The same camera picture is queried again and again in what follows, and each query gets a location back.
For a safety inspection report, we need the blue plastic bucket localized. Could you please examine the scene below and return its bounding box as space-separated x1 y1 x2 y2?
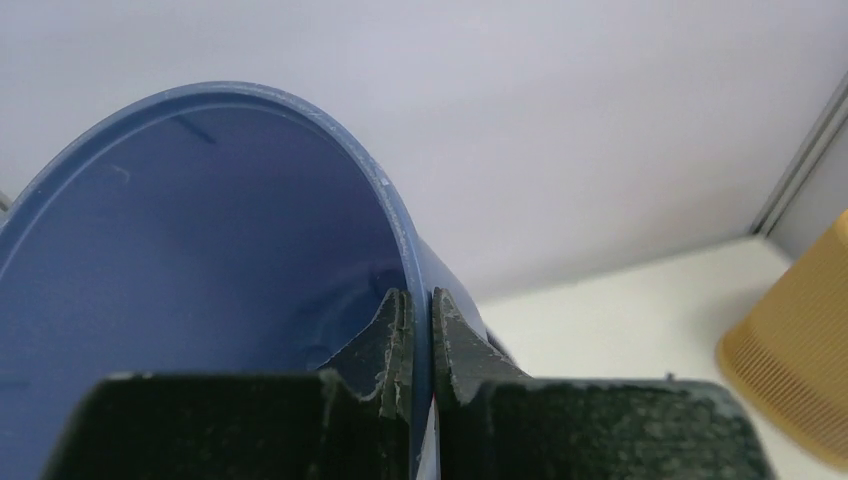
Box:
1 82 490 479

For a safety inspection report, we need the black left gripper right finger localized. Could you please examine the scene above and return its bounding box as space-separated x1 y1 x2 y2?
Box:
431 288 775 479

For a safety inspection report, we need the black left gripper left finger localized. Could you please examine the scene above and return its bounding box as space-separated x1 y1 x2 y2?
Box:
43 289 415 479

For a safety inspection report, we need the yellow ribbed basket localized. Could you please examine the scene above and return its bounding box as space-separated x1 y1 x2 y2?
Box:
716 214 847 471

